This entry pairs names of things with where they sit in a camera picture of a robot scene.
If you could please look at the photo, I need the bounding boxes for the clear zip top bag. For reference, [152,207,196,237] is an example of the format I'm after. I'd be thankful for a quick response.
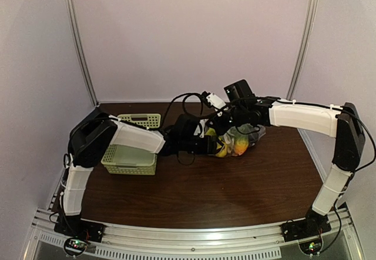
[205,124,266,158]

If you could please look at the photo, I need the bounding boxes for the green plastic basket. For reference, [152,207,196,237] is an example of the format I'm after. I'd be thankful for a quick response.
[101,114,161,175]

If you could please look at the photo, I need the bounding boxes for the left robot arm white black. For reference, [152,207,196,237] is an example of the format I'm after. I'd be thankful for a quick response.
[59,112,217,220]

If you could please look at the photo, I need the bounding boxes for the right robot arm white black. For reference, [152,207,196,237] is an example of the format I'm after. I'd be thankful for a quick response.
[203,79,365,226]

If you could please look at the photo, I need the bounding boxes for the orange fake fruit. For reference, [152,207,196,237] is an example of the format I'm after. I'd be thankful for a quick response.
[233,136,249,156]

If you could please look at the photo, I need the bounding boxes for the yellow fake banana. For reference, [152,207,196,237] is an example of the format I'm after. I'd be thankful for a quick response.
[205,128,232,158]

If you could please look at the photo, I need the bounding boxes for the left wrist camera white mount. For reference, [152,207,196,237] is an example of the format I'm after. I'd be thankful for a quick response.
[193,119,208,138]

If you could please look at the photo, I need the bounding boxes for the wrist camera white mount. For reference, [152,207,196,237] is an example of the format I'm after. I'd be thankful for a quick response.
[201,91,228,116]
[193,119,208,138]

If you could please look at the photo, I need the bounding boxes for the right black camera cable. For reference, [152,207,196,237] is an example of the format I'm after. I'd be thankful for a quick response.
[182,92,212,119]

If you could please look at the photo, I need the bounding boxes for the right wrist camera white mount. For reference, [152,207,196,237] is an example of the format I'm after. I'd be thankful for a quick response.
[201,91,228,116]

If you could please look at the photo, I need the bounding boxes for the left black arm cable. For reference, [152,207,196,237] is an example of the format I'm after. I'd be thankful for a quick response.
[163,95,206,166]

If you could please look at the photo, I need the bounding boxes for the aluminium front rail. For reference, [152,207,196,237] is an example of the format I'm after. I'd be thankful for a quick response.
[21,208,365,259]

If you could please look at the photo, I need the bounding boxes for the right aluminium frame post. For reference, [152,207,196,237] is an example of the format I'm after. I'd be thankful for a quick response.
[287,0,319,99]

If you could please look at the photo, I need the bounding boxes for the aluminium frame post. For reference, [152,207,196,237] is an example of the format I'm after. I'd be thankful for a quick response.
[287,0,319,99]
[65,0,99,106]

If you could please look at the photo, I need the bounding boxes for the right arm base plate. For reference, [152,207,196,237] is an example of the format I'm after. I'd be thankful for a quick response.
[280,218,331,242]

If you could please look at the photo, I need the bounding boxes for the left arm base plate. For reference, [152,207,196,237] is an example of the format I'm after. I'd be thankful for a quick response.
[53,216,105,243]

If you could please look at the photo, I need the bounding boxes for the left aluminium frame post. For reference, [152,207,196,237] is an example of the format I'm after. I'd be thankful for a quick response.
[65,0,99,106]

